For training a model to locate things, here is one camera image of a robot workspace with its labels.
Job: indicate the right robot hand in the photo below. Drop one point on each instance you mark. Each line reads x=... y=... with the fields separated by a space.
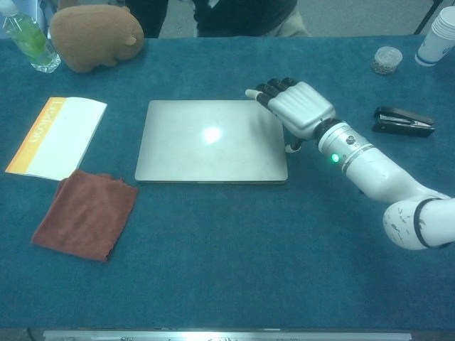
x=302 y=106

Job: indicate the silver laptop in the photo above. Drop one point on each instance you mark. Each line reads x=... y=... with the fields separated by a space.
x=209 y=142

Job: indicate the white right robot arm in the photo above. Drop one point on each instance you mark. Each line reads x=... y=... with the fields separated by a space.
x=373 y=170

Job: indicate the teal blue table cloth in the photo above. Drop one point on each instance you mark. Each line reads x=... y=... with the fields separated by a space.
x=227 y=266

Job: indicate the small clear lidded jar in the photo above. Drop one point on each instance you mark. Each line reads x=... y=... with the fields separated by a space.
x=387 y=60

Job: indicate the black stapler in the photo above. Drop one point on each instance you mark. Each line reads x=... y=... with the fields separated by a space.
x=401 y=124

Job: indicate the person in dark clothes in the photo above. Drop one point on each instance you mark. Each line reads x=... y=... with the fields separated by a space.
x=245 y=17

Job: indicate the stack of paper cups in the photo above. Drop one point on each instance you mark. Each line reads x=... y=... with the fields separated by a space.
x=437 y=39

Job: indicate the black stand leg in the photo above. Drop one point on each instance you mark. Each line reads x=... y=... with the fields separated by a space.
x=426 y=16

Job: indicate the brown plush toy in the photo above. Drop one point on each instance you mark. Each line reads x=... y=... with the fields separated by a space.
x=92 y=39

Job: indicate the yellow white Lexicon book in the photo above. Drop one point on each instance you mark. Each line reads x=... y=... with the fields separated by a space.
x=67 y=138

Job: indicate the brown folded cloth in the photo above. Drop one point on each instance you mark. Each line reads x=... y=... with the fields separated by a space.
x=85 y=216

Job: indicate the clear bottle green label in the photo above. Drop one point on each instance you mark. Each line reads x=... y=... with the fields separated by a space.
x=33 y=42

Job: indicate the aluminium profile rail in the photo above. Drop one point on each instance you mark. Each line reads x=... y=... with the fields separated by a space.
x=227 y=335

